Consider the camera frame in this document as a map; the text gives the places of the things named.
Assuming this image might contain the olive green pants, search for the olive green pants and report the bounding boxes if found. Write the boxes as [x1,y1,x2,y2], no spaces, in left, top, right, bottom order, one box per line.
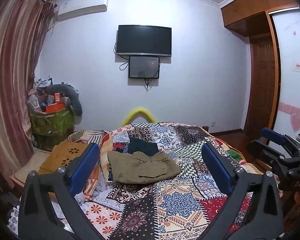
[107,151,181,185]

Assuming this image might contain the wooden door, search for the wooden door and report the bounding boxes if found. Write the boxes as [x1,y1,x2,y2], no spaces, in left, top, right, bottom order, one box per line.
[244,34,275,140]

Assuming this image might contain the colourful patchwork bedspread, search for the colourful patchwork bedspread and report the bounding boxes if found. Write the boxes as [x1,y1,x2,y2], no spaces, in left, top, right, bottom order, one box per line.
[78,122,257,239]

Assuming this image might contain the green fabric storage bin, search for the green fabric storage bin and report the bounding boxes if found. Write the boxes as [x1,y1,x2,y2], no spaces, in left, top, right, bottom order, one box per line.
[30,108,75,151]

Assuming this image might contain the orange box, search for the orange box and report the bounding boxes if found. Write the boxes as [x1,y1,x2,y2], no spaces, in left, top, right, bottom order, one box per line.
[46,93,65,114]

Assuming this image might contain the dark teal folded garment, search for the dark teal folded garment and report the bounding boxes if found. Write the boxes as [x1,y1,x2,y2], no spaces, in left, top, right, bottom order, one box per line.
[128,137,159,157]

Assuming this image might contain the grey plush toy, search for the grey plush toy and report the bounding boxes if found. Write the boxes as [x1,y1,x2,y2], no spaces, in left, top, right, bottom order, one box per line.
[45,84,83,116]

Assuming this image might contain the wooden wardrobe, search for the wooden wardrobe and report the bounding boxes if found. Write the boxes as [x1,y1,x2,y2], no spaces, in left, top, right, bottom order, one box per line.
[221,0,300,144]

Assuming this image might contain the yellow plush headboard item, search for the yellow plush headboard item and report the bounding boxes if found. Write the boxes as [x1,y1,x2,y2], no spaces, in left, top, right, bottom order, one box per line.
[121,107,157,126]

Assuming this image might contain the small black monitor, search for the small black monitor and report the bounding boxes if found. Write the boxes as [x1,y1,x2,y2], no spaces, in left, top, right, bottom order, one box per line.
[128,56,160,79]

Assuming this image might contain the pink striped curtain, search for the pink striped curtain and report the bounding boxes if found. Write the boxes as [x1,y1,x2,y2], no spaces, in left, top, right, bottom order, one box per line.
[0,0,55,189]

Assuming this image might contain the white air conditioner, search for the white air conditioner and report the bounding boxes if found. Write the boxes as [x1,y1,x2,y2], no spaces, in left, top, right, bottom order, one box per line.
[57,0,109,21]

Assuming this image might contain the black wall television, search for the black wall television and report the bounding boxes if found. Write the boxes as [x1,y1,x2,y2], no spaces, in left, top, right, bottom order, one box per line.
[115,25,172,57]

